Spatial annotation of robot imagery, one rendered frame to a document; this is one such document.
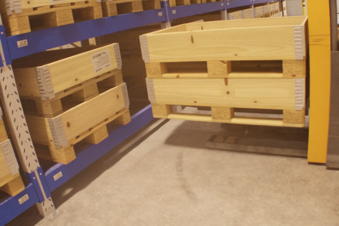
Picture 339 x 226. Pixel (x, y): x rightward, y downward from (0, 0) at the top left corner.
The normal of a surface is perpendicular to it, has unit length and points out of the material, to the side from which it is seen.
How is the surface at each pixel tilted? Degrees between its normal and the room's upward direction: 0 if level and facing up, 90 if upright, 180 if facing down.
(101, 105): 90
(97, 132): 90
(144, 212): 0
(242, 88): 90
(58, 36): 90
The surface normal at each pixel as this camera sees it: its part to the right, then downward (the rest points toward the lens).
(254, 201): -0.13, -0.95
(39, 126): -0.47, 0.31
